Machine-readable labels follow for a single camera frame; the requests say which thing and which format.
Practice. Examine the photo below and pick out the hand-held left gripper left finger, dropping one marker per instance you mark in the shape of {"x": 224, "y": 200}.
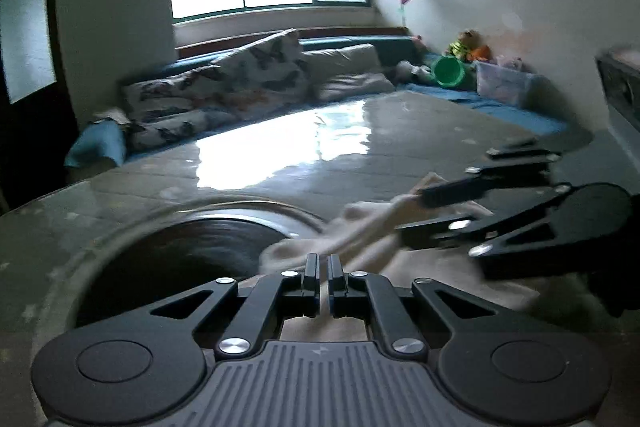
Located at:
{"x": 311, "y": 287}

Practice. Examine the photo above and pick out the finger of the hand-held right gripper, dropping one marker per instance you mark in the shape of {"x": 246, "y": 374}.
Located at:
{"x": 450, "y": 193}
{"x": 430, "y": 234}

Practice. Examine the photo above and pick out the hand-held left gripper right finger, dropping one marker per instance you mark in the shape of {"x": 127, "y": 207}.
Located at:
{"x": 336, "y": 287}

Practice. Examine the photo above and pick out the cream pants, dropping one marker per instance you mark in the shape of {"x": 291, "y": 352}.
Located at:
{"x": 360, "y": 217}

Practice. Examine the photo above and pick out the blue quilted mat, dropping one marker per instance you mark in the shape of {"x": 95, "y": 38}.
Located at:
{"x": 530, "y": 117}

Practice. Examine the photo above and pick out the round black cooktop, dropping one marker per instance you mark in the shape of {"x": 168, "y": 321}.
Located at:
{"x": 200, "y": 247}

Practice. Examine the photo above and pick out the green plastic bucket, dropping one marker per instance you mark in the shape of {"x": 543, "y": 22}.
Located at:
{"x": 447, "y": 72}

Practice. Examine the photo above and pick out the clear plastic storage box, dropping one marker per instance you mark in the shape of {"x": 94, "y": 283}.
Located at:
{"x": 500, "y": 82}

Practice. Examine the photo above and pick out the grey stuffed toy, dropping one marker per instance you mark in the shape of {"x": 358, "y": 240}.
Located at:
{"x": 412, "y": 71}

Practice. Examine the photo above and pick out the white appliance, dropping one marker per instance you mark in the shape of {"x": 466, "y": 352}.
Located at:
{"x": 622, "y": 92}

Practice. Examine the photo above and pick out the orange stuffed toy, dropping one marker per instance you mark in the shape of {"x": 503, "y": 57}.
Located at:
{"x": 481, "y": 53}

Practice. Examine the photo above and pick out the beige cushion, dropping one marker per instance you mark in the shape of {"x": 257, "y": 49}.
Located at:
{"x": 340, "y": 59}
{"x": 350, "y": 87}

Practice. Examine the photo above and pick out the brown stuffed toy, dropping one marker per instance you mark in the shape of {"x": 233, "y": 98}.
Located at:
{"x": 462, "y": 47}

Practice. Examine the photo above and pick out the teal sofa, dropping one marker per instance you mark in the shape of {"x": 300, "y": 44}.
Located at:
{"x": 395, "y": 47}

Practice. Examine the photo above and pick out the butterfly print cushion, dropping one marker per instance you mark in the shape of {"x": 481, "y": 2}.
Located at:
{"x": 165, "y": 92}
{"x": 265, "y": 67}

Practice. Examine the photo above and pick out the blue quilted blanket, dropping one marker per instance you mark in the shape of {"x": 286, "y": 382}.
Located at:
{"x": 95, "y": 144}

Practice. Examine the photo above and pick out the beige towel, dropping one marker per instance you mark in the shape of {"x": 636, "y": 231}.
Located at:
{"x": 112, "y": 116}

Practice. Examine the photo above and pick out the dark wooden door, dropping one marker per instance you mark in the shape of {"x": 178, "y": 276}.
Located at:
{"x": 40, "y": 147}

